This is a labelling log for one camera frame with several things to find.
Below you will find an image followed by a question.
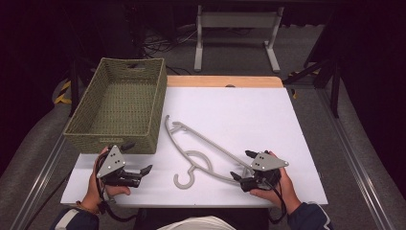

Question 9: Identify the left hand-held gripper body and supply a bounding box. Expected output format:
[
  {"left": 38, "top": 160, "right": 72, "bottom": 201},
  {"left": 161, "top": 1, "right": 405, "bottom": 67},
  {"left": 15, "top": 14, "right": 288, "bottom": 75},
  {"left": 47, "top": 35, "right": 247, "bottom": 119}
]
[{"left": 96, "top": 145, "right": 144, "bottom": 189}]

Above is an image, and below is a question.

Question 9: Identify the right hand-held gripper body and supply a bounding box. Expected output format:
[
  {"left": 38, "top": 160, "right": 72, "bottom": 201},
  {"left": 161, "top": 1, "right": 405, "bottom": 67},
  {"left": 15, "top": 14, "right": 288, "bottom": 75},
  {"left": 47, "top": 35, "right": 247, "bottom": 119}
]
[{"left": 238, "top": 151, "right": 290, "bottom": 193}]

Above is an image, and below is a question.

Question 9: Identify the green woven basket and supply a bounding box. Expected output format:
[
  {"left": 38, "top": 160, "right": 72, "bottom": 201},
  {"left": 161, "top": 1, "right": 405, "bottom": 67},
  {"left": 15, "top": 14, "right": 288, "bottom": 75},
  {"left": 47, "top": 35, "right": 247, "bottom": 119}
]
[{"left": 62, "top": 57, "right": 169, "bottom": 155}]

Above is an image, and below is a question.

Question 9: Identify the grey plastic clothes hanger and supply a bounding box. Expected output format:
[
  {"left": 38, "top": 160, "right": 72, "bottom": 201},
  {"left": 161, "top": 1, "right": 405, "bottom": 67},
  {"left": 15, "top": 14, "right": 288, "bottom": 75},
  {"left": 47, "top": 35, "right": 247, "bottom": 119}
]
[{"left": 164, "top": 114, "right": 257, "bottom": 191}]

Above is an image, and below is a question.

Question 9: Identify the person's right hand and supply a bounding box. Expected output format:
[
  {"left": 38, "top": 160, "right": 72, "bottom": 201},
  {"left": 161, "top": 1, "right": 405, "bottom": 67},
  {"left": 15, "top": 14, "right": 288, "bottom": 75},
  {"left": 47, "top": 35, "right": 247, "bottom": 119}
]
[{"left": 250, "top": 150, "right": 303, "bottom": 216}]

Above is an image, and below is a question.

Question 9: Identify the person's left hand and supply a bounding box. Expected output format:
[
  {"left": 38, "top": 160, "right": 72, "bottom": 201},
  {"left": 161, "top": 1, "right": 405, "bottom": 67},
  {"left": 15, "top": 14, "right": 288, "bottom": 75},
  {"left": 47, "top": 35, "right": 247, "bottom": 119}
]
[{"left": 80, "top": 146, "right": 132, "bottom": 214}]

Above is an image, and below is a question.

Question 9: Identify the white table board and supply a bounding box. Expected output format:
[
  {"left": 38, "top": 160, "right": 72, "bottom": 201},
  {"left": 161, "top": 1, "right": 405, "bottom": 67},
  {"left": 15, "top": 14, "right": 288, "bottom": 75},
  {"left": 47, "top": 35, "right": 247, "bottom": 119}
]
[{"left": 60, "top": 86, "right": 328, "bottom": 209}]

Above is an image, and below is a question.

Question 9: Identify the person's dark lap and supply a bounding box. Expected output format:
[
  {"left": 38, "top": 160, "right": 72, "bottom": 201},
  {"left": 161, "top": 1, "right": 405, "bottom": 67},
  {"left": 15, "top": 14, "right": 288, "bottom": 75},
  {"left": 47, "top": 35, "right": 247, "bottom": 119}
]
[{"left": 133, "top": 207, "right": 270, "bottom": 230}]

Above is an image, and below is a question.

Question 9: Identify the person's white shirt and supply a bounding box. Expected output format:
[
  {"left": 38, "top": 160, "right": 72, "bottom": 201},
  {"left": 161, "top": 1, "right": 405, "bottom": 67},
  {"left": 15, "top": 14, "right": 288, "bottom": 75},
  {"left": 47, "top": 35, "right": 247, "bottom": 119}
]
[{"left": 157, "top": 215, "right": 237, "bottom": 230}]

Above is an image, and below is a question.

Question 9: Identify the black metal stand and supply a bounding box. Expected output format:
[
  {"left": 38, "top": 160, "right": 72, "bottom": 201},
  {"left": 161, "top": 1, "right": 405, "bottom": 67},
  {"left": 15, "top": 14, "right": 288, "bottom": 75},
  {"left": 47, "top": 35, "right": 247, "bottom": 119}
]
[
  {"left": 68, "top": 57, "right": 98, "bottom": 118},
  {"left": 282, "top": 57, "right": 341, "bottom": 120}
]

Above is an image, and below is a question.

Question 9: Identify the yellow black floor tape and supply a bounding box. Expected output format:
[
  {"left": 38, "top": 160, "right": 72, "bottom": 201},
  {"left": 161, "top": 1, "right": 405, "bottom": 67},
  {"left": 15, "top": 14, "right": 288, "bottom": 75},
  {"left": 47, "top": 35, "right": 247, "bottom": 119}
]
[{"left": 53, "top": 80, "right": 73, "bottom": 105}]

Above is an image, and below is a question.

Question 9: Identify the right hand-held gripper cable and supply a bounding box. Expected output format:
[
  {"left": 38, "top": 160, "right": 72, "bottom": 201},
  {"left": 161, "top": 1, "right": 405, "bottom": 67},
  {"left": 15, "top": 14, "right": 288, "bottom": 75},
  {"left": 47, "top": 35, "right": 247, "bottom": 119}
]
[{"left": 263, "top": 177, "right": 289, "bottom": 225}]

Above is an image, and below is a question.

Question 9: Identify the hand-held gripper cable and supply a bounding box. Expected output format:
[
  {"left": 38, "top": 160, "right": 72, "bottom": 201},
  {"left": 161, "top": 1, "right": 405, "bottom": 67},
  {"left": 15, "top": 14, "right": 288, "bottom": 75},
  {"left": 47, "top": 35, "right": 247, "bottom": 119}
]
[
  {"left": 95, "top": 158, "right": 139, "bottom": 223},
  {"left": 263, "top": 177, "right": 289, "bottom": 225}
]

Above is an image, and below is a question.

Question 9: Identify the left hand-held gripper cable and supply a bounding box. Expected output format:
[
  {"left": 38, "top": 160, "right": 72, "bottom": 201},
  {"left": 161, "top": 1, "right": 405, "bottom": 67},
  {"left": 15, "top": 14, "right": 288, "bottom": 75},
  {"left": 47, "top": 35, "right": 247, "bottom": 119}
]
[{"left": 95, "top": 158, "right": 139, "bottom": 223}]

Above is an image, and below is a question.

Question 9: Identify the metal floor rail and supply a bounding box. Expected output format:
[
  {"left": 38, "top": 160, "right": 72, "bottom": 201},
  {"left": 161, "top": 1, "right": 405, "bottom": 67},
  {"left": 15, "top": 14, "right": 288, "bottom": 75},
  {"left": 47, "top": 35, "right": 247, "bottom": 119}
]
[
  {"left": 315, "top": 88, "right": 397, "bottom": 230},
  {"left": 9, "top": 133, "right": 67, "bottom": 230}
]

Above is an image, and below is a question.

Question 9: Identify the bundle of floor cables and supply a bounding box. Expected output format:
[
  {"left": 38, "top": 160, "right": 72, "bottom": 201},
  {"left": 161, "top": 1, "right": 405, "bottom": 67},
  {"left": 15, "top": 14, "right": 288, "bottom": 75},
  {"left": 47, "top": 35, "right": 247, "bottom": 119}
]
[{"left": 141, "top": 28, "right": 199, "bottom": 56}]

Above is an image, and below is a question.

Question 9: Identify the white metal stand frame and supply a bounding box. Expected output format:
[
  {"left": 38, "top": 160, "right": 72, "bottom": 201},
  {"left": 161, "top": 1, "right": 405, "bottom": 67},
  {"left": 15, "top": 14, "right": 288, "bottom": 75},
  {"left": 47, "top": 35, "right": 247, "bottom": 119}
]
[{"left": 193, "top": 4, "right": 285, "bottom": 74}]

